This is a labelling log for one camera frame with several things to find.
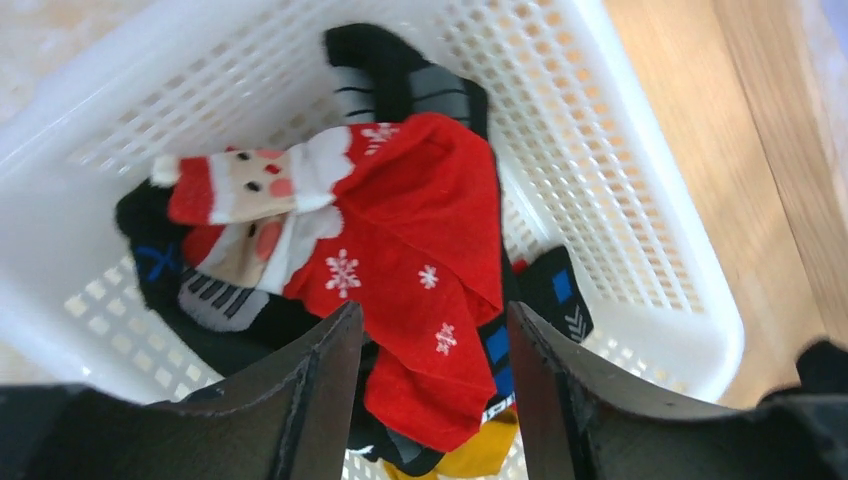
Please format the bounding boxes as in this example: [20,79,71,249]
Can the black sock blue squares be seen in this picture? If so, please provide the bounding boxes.
[478,246,594,422]

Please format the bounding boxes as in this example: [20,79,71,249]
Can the yellow sock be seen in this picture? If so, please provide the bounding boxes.
[382,407,519,480]

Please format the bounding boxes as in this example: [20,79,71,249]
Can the white plastic laundry basket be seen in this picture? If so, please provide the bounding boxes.
[1,1,745,404]

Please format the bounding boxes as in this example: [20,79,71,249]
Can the red Santa snowflake sock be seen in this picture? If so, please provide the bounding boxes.
[150,113,504,452]

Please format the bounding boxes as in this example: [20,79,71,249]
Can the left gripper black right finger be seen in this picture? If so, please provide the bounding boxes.
[508,302,847,479]

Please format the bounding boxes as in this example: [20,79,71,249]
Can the wooden hanger stand frame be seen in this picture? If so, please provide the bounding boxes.
[607,1,847,407]

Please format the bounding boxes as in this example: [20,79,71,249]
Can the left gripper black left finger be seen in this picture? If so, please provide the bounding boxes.
[1,303,363,479]

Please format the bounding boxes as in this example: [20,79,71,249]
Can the black sock in basket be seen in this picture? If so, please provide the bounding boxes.
[323,23,489,139]

